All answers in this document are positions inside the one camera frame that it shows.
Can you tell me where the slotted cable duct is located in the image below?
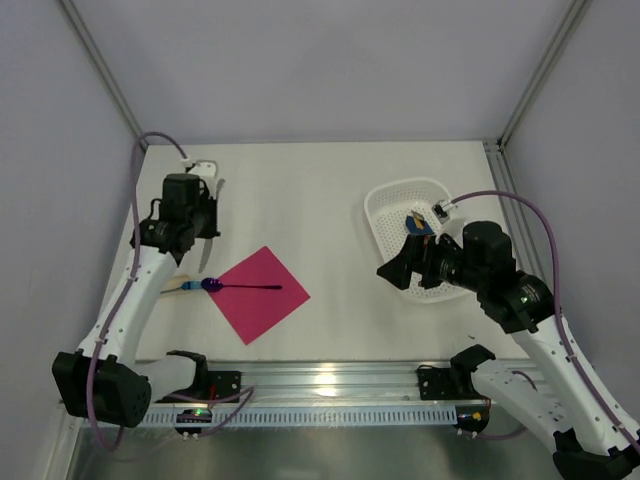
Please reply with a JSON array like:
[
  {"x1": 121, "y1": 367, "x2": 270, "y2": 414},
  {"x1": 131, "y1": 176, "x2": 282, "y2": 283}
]
[{"x1": 140, "y1": 403, "x2": 458, "y2": 428}]

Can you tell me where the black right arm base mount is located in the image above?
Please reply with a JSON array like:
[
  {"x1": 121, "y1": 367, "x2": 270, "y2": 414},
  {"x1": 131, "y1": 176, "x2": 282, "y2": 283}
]
[{"x1": 416, "y1": 365, "x2": 456, "y2": 401}]

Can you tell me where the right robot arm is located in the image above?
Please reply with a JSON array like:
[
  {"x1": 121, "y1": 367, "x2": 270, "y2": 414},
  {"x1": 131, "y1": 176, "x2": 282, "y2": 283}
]
[{"x1": 377, "y1": 221, "x2": 639, "y2": 479}]

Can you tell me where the purple metal spoon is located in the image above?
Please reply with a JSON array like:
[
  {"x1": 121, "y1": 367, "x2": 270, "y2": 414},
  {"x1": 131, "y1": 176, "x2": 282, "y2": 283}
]
[{"x1": 200, "y1": 277, "x2": 283, "y2": 293}]

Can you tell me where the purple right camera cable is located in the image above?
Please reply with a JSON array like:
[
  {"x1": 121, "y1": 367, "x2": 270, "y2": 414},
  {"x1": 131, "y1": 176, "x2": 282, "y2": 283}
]
[{"x1": 449, "y1": 190, "x2": 640, "y2": 451}]

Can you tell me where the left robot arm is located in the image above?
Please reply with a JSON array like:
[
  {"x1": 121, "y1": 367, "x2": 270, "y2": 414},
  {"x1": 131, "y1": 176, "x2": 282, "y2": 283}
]
[{"x1": 52, "y1": 165, "x2": 220, "y2": 428}]

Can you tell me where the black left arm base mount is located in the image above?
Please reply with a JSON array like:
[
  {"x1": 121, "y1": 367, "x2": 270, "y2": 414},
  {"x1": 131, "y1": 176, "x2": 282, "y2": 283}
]
[{"x1": 204, "y1": 370, "x2": 242, "y2": 403}]

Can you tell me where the aluminium frame rail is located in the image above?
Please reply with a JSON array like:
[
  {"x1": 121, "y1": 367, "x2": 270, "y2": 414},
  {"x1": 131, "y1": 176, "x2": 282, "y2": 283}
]
[{"x1": 58, "y1": 360, "x2": 609, "y2": 409}]

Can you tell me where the pink paper napkin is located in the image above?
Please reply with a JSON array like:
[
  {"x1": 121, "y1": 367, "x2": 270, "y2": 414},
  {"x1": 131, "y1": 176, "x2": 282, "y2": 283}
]
[{"x1": 208, "y1": 246, "x2": 310, "y2": 345}]

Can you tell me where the white perforated plastic basket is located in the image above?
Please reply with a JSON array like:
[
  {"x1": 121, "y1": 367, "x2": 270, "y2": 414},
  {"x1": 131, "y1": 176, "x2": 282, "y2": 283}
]
[{"x1": 363, "y1": 177, "x2": 474, "y2": 305}]

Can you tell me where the blue packet in basket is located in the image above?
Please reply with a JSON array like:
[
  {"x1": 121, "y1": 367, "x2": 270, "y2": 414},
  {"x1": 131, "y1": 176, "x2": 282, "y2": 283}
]
[{"x1": 405, "y1": 211, "x2": 434, "y2": 236}]

